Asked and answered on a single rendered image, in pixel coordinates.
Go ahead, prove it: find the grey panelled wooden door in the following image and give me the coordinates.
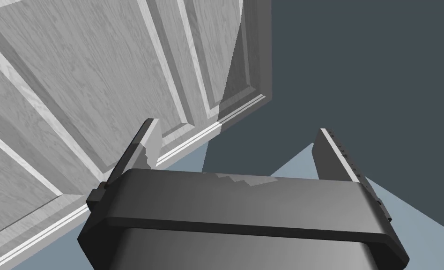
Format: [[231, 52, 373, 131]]
[[0, 0, 273, 270]]

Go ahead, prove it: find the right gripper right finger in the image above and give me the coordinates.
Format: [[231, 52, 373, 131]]
[[311, 127, 367, 183]]

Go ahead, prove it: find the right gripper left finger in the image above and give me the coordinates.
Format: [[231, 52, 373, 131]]
[[105, 118, 163, 184]]

